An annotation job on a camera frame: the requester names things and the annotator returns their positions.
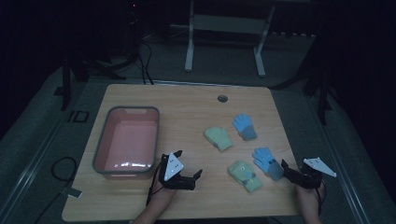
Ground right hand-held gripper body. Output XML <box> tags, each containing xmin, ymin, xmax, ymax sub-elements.
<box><xmin>290</xmin><ymin>157</ymin><xmax>338</xmax><ymax>189</ymax></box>

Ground blue glove grey cuff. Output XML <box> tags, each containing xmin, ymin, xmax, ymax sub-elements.
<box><xmin>251</xmin><ymin>147</ymin><xmax>285</xmax><ymax>181</ymax></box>
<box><xmin>232</xmin><ymin>113</ymin><xmax>259</xmax><ymax>141</ymax></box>

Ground black floor cables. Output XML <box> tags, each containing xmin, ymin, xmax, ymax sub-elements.
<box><xmin>136</xmin><ymin>38</ymin><xmax>156</xmax><ymax>86</ymax></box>

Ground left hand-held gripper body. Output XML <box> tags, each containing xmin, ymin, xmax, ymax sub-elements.
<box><xmin>158</xmin><ymin>152</ymin><xmax>197</xmax><ymax>191</ymax></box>

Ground plain green mitten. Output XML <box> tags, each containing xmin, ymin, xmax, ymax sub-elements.
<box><xmin>204</xmin><ymin>126</ymin><xmax>234</xmax><ymax>153</ymax></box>

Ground person's left hand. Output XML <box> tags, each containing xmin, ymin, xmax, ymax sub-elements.
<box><xmin>148</xmin><ymin>179</ymin><xmax>178</xmax><ymax>203</ymax></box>

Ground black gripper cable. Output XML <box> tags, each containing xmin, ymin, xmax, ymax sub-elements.
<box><xmin>316</xmin><ymin>179</ymin><xmax>327</xmax><ymax>216</ymax></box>
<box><xmin>145</xmin><ymin>154</ymin><xmax>167</xmax><ymax>207</ymax></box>

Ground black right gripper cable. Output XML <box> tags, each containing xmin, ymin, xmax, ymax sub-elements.
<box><xmin>316</xmin><ymin>179</ymin><xmax>327</xmax><ymax>216</ymax></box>

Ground grey tape piece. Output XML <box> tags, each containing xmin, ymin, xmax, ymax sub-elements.
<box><xmin>60</xmin><ymin>187</ymin><xmax>84</xmax><ymax>200</ymax></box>

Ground black floor cable loop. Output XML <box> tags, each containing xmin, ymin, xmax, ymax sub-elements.
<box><xmin>33</xmin><ymin>156</ymin><xmax>78</xmax><ymax>224</ymax></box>

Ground pink basin grey rim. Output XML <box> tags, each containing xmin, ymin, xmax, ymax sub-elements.
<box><xmin>92</xmin><ymin>105</ymin><xmax>161</xmax><ymax>180</ymax></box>

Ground green mitten with face print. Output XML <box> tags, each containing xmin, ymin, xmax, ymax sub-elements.
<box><xmin>228</xmin><ymin>160</ymin><xmax>263</xmax><ymax>194</ymax></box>

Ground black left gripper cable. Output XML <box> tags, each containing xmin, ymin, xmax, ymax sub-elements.
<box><xmin>145</xmin><ymin>154</ymin><xmax>167</xmax><ymax>207</ymax></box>

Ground white desk frame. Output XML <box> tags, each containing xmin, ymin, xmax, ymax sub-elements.
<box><xmin>184</xmin><ymin>0</ymin><xmax>276</xmax><ymax>78</ymax></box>

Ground person's right hand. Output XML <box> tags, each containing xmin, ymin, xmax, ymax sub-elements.
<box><xmin>295</xmin><ymin>183</ymin><xmax>324</xmax><ymax>213</ymax></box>

